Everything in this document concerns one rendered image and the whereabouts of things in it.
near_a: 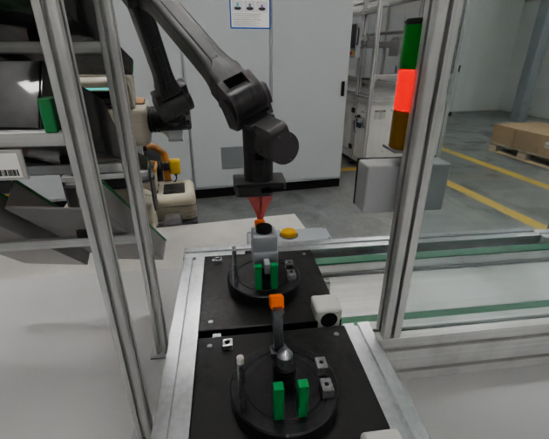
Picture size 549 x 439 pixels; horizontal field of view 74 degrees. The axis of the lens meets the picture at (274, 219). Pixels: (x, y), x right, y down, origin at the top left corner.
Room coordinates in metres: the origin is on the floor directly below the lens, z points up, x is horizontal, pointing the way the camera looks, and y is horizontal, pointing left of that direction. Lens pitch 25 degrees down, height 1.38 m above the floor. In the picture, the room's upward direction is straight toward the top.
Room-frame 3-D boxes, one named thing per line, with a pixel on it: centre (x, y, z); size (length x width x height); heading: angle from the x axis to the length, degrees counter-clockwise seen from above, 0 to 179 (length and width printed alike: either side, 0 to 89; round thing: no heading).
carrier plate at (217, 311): (0.59, 0.02, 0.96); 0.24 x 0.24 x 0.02; 7
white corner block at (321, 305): (0.50, -0.09, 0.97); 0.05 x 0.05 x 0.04; 7
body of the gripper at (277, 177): (0.69, 0.03, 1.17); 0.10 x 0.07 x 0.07; 97
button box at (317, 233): (0.81, -0.04, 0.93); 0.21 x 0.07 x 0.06; 97
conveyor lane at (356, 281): (0.60, -0.28, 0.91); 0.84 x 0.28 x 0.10; 97
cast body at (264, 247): (0.58, 0.02, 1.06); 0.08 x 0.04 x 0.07; 8
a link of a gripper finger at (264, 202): (0.69, 0.04, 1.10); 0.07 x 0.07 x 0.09; 7
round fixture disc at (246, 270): (0.59, 0.02, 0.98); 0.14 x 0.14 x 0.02
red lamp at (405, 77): (0.50, -0.18, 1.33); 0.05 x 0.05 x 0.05
